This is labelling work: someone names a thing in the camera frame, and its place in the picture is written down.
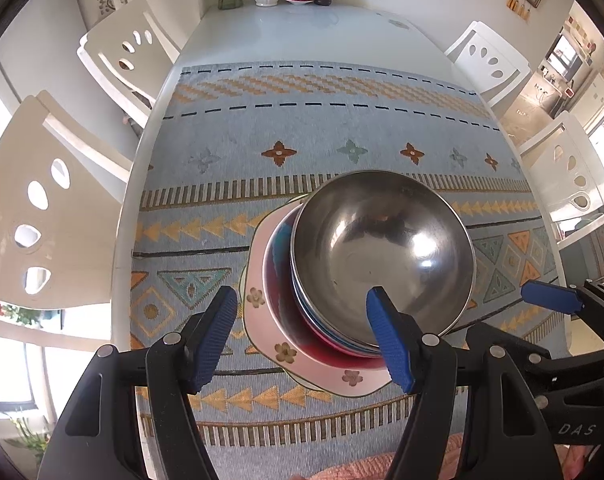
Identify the white chair near right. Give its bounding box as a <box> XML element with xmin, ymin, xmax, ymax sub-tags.
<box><xmin>518</xmin><ymin>112</ymin><xmax>604</xmax><ymax>249</ymax></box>

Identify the pink steel bowl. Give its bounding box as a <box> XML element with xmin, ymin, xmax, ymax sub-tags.
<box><xmin>251</xmin><ymin>202</ymin><xmax>386</xmax><ymax>370</ymax></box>

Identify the patterned blue table mat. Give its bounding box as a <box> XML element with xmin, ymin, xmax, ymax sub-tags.
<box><xmin>130</xmin><ymin>62</ymin><xmax>568</xmax><ymax>479</ymax></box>

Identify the white chair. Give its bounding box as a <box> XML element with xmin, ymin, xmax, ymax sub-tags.
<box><xmin>78</xmin><ymin>0</ymin><xmax>180</xmax><ymax>127</ymax></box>
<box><xmin>444</xmin><ymin>21</ymin><xmax>531</xmax><ymax>107</ymax></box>
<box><xmin>518</xmin><ymin>112</ymin><xmax>604</xmax><ymax>249</ymax></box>
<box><xmin>0</xmin><ymin>89</ymin><xmax>133</xmax><ymax>351</ymax></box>

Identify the white chair far right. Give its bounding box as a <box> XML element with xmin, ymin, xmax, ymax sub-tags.
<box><xmin>444</xmin><ymin>21</ymin><xmax>531</xmax><ymax>107</ymax></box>

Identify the white chair far left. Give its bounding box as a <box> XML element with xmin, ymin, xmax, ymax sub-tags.
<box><xmin>78</xmin><ymin>0</ymin><xmax>180</xmax><ymax>127</ymax></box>

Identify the white chair near left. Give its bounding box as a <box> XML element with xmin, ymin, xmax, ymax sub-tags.
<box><xmin>0</xmin><ymin>89</ymin><xmax>133</xmax><ymax>351</ymax></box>

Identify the pink cartoon bowl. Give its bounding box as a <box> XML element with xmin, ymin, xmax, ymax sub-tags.
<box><xmin>242</xmin><ymin>199</ymin><xmax>399</xmax><ymax>399</ymax></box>

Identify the blue steel bowl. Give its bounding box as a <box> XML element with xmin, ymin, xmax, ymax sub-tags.
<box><xmin>289</xmin><ymin>170</ymin><xmax>477</xmax><ymax>356</ymax></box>

